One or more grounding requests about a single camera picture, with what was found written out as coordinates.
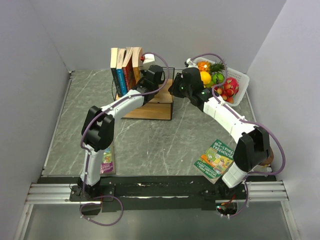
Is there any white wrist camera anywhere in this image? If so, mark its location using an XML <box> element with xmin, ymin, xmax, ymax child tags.
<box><xmin>184</xmin><ymin>58</ymin><xmax>198</xmax><ymax>68</ymax></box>
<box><xmin>140</xmin><ymin>53</ymin><xmax>156</xmax><ymax>70</ymax></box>

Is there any blue comic cover book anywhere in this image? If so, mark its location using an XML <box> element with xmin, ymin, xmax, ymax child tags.
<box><xmin>116</xmin><ymin>48</ymin><xmax>128</xmax><ymax>97</ymax></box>

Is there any wooden two-tier metal shelf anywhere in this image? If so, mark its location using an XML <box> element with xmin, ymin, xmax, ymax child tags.
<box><xmin>123</xmin><ymin>66</ymin><xmax>175</xmax><ymax>121</ymax></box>

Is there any green apple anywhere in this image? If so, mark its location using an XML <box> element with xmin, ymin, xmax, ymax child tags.
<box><xmin>211</xmin><ymin>72</ymin><xmax>225</xmax><ymax>85</ymax></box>

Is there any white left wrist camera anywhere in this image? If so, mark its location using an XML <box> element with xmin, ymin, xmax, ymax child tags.
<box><xmin>140</xmin><ymin>53</ymin><xmax>156</xmax><ymax>70</ymax></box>

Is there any orange spiky fruit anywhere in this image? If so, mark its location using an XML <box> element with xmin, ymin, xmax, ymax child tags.
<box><xmin>197</xmin><ymin>61</ymin><xmax>212</xmax><ymax>74</ymax></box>

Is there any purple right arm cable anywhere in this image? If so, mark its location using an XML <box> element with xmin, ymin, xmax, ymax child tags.
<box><xmin>192</xmin><ymin>52</ymin><xmax>286</xmax><ymax>218</ymax></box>

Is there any brown round object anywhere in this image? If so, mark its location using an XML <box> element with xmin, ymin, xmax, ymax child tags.
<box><xmin>259</xmin><ymin>148</ymin><xmax>274</xmax><ymax>166</ymax></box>

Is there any orange 39-storey treehouse book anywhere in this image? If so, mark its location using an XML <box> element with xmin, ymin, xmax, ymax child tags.
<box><xmin>131</xmin><ymin>46</ymin><xmax>144</xmax><ymax>84</ymax></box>

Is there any green 104-storey treehouse book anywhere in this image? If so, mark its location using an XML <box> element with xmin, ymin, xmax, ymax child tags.
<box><xmin>194</xmin><ymin>139</ymin><xmax>234</xmax><ymax>184</ymax></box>

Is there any white plastic fruit basket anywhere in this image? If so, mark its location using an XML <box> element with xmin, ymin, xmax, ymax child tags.
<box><xmin>185</xmin><ymin>57</ymin><xmax>250</xmax><ymax>107</ymax></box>

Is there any purple 117-storey treehouse book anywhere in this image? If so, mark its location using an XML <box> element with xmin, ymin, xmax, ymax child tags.
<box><xmin>100</xmin><ymin>145</ymin><xmax>116</xmax><ymax>176</ymax></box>

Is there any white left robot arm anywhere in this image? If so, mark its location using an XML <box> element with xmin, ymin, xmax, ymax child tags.
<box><xmin>78</xmin><ymin>65</ymin><xmax>166</xmax><ymax>201</ymax></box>

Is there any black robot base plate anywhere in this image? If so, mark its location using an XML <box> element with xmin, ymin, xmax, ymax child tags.
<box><xmin>69</xmin><ymin>175</ymin><xmax>247</xmax><ymax>213</ymax></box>

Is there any orange round fruit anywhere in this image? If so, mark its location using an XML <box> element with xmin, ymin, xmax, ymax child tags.
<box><xmin>200</xmin><ymin>71</ymin><xmax>212</xmax><ymax>85</ymax></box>

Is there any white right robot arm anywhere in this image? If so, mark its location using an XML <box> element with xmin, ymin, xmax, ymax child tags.
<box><xmin>168</xmin><ymin>67</ymin><xmax>270</xmax><ymax>200</ymax></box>

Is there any pink dragon fruit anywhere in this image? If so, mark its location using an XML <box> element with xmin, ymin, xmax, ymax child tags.
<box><xmin>223</xmin><ymin>77</ymin><xmax>239</xmax><ymax>97</ymax></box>

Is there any dark grey cover book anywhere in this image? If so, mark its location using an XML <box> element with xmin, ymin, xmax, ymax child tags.
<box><xmin>110</xmin><ymin>47</ymin><xmax>123</xmax><ymax>97</ymax></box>

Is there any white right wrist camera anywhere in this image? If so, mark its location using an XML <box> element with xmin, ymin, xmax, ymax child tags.
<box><xmin>184</xmin><ymin>58</ymin><xmax>198</xmax><ymax>68</ymax></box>

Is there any red 13-storey treehouse book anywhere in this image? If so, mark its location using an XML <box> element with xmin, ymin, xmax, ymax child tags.
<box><xmin>122</xmin><ymin>47</ymin><xmax>136</xmax><ymax>91</ymax></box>

